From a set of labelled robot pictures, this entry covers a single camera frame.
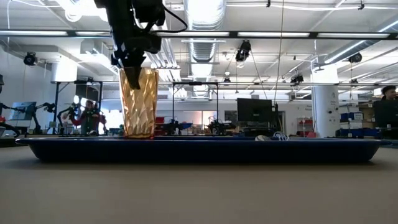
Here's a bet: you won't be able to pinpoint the lit display screen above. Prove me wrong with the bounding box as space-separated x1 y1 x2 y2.
10 101 37 121

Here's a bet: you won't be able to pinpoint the black camera cable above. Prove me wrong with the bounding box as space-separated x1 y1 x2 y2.
154 5 189 34

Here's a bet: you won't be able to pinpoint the black ceiling spotlight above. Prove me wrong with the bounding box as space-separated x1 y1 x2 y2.
348 52 363 64
24 52 39 67
290 73 305 85

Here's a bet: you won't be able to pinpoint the white ceiling light strip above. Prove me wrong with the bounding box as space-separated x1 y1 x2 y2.
317 32 391 39
157 30 230 37
0 30 68 37
238 31 311 38

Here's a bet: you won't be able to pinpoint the black computer monitor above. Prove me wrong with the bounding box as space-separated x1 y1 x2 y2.
373 100 398 129
236 98 274 123

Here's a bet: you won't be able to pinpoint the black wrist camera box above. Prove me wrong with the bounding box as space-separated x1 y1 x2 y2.
132 0 166 27

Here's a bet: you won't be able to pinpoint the white round column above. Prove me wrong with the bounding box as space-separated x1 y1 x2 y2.
311 63 341 139

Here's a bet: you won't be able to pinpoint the blue storage bins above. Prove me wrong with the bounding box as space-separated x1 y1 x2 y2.
340 111 364 122

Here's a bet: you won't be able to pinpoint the red storage bins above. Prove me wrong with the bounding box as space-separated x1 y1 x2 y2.
154 116 165 137

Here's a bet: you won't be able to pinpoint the blue plastic tray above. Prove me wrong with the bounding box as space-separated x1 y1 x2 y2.
15 136 393 163

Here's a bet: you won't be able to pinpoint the silver ceiling air duct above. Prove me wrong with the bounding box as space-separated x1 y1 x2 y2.
183 0 228 97

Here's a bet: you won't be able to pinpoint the person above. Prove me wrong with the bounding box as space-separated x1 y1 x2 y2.
381 85 398 102
68 99 107 136

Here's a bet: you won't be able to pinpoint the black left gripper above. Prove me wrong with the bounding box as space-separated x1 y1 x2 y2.
95 0 163 90

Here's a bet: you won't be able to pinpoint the amber textured plastic cup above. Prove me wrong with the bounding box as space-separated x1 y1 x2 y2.
119 67 160 140

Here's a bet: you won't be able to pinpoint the black metal frame stand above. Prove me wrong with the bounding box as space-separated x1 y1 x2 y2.
172 81 220 133
53 80 104 136

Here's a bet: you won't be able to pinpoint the black hanging ceiling camera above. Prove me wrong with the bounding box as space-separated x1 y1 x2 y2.
234 39 252 63

